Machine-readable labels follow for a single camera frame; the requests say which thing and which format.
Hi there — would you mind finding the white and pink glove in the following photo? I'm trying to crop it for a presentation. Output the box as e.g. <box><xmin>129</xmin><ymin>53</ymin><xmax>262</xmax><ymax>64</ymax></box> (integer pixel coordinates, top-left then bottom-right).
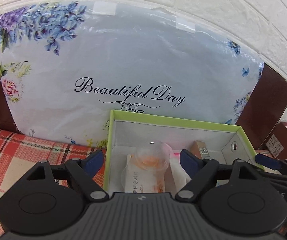
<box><xmin>169</xmin><ymin>151</ymin><xmax>180</xmax><ymax>164</ymax></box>

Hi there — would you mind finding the clear plastic cup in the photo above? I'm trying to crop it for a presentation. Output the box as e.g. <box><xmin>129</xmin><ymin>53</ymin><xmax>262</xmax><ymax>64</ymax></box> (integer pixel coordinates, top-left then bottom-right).
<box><xmin>121</xmin><ymin>141</ymin><xmax>174</xmax><ymax>194</ymax></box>

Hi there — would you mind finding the small olive green box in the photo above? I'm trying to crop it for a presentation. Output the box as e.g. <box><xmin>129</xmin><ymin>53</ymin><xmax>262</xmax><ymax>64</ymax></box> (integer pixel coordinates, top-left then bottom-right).
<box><xmin>189</xmin><ymin>141</ymin><xmax>211</xmax><ymax>159</ymax></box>

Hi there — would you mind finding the brown cardboard box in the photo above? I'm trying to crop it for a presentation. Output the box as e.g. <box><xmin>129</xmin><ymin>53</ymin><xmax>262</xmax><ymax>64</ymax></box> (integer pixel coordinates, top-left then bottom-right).
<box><xmin>254</xmin><ymin>122</ymin><xmax>287</xmax><ymax>160</ymax></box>

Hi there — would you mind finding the dark brown wooden headboard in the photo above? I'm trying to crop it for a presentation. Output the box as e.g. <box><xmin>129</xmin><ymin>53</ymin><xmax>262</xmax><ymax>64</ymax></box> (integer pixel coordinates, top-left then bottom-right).
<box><xmin>0</xmin><ymin>64</ymin><xmax>287</xmax><ymax>149</ymax></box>

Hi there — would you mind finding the orange white medicine box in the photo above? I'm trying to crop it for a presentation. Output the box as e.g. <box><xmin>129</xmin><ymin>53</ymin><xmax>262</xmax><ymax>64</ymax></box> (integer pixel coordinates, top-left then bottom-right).
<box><xmin>121</xmin><ymin>154</ymin><xmax>176</xmax><ymax>194</ymax></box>

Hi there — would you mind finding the light green storage box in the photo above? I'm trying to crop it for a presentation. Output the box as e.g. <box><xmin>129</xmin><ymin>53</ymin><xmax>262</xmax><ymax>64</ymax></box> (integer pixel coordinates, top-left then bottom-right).
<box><xmin>103</xmin><ymin>110</ymin><xmax>256</xmax><ymax>194</ymax></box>

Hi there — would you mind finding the plaid red bedsheet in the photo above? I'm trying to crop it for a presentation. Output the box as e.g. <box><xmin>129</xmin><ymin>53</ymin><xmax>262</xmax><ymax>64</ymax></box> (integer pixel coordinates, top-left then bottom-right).
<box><xmin>0</xmin><ymin>129</ymin><xmax>106</xmax><ymax>236</ymax></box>

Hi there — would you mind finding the floral Beautiful Day pillow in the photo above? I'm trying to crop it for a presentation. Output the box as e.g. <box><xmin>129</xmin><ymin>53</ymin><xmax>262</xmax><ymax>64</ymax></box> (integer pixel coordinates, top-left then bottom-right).
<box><xmin>0</xmin><ymin>1</ymin><xmax>264</xmax><ymax>146</ymax></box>

